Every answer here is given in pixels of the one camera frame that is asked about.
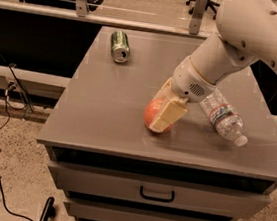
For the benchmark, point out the black drawer handle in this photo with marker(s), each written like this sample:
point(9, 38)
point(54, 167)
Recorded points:
point(153, 195)

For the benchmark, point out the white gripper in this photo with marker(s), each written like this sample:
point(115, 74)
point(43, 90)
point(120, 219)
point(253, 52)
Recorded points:
point(189, 81)

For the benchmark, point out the grey drawer cabinet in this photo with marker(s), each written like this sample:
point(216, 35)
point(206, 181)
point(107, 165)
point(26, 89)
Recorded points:
point(101, 152)

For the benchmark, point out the metal glass bracket middle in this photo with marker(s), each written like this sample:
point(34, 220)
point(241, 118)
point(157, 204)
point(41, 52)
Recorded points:
point(196, 17)

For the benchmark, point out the clear plastic water bottle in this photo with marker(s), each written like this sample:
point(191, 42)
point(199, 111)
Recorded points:
point(224, 118)

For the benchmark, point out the black stand foot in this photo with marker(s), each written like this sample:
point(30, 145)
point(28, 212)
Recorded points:
point(49, 210)

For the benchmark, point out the green soda can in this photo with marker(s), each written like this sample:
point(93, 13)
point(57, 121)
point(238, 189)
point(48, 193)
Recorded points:
point(119, 45)

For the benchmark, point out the red orange apple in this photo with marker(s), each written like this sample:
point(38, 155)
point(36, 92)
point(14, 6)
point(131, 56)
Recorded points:
point(151, 110)

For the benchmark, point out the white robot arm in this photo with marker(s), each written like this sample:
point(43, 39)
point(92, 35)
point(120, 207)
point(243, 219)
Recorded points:
point(247, 32)

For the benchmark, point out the black office chair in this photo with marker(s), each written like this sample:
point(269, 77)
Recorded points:
point(210, 4)

